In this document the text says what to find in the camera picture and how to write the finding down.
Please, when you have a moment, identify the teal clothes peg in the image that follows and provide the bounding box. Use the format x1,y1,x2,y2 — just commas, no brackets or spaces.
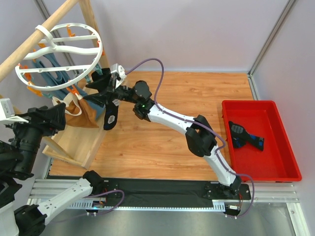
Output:
85,64,103,84

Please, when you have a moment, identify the long black patterned sock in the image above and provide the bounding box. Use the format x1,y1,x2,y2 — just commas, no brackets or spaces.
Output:
103,99,120,131

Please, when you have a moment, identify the white round clip hanger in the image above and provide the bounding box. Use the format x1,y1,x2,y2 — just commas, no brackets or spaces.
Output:
15,23,103,92

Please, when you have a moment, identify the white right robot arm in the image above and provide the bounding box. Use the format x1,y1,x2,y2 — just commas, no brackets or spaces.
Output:
0,79,242,195

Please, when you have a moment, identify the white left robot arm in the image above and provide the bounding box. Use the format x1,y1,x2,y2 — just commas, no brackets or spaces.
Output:
0,97,125,236

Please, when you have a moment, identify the brown cream hanging sock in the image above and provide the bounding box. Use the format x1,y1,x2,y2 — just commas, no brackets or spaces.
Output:
52,93,99,128

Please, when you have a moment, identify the orange clothes peg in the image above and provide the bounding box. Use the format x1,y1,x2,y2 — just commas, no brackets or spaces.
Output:
66,85,83,100

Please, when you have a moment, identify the blue hanging sock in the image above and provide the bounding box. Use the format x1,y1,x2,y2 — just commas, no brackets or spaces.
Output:
32,53,105,119

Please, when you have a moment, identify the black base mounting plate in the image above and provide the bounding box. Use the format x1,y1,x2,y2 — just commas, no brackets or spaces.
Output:
102,178,251,208

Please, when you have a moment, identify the red plastic bin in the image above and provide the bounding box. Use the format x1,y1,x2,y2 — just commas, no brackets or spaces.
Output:
222,100,302,182

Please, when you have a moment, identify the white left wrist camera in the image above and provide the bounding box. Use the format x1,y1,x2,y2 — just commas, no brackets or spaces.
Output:
110,63,126,82

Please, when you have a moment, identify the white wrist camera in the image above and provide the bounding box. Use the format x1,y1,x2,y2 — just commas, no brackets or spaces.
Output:
0,98,29,125
110,63,126,82

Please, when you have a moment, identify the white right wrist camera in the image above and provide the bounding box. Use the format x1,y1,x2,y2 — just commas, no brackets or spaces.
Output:
0,98,29,125

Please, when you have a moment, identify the wooden drying rack frame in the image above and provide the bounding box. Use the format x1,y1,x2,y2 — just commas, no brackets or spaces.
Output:
0,0,106,169

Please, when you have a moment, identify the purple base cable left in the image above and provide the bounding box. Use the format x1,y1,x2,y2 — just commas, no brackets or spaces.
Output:
49,189,125,224

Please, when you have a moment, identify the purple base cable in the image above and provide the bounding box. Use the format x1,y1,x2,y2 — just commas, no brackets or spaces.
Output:
49,189,125,224
223,172,256,220

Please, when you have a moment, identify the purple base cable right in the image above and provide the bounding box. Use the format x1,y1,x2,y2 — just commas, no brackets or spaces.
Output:
223,172,256,220

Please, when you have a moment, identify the aluminium corner frame post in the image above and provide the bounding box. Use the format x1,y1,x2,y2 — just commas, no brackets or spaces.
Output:
248,0,297,76

